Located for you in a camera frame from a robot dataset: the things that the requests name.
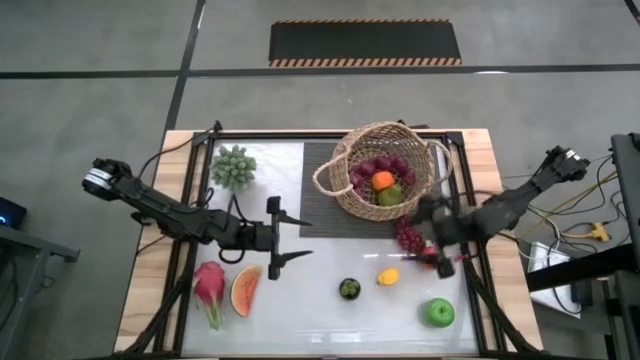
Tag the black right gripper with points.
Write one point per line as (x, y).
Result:
(447, 225)

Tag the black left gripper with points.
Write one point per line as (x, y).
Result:
(260, 236)

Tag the red toy grape bunch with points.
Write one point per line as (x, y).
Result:
(409, 237)

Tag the green toy pear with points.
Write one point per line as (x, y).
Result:
(390, 196)

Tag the orange toy tangerine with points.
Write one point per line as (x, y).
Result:
(382, 181)

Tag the green toy apple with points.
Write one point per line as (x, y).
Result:
(440, 312)

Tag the purple toy grape bunch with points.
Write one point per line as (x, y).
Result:
(382, 164)

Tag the pink toy dragon fruit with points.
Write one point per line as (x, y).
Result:
(210, 285)

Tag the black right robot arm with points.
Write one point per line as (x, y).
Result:
(505, 207)

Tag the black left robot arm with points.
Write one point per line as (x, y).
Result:
(165, 212)

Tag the dark grey table mat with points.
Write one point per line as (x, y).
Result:
(320, 215)

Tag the toy watermelon slice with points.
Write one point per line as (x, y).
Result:
(244, 292)

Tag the yellow toy bell pepper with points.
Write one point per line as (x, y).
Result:
(388, 276)

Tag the green succulent in white pot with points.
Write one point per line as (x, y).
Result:
(233, 167)

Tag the white box on floor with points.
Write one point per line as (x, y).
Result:
(550, 280)

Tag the yellow power splitter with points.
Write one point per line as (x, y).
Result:
(600, 232)

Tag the black hazard-striped floor mat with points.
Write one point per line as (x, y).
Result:
(365, 42)

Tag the grey side table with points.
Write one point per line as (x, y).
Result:
(25, 250)

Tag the black device with blue light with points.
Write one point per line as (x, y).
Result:
(12, 214)

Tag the black metal rig frame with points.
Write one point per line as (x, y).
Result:
(280, 136)

